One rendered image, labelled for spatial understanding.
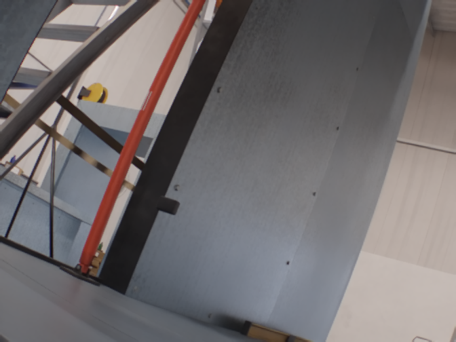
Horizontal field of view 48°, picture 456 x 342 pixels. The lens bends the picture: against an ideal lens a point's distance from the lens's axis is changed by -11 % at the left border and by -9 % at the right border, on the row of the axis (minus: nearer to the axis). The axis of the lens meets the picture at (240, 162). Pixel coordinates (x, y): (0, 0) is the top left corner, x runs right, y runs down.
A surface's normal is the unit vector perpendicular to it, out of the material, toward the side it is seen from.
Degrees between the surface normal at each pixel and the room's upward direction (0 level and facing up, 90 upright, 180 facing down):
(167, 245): 90
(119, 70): 90
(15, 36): 90
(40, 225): 90
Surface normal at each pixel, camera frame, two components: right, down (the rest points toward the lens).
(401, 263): -0.43, -0.40
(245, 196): 0.83, 0.19
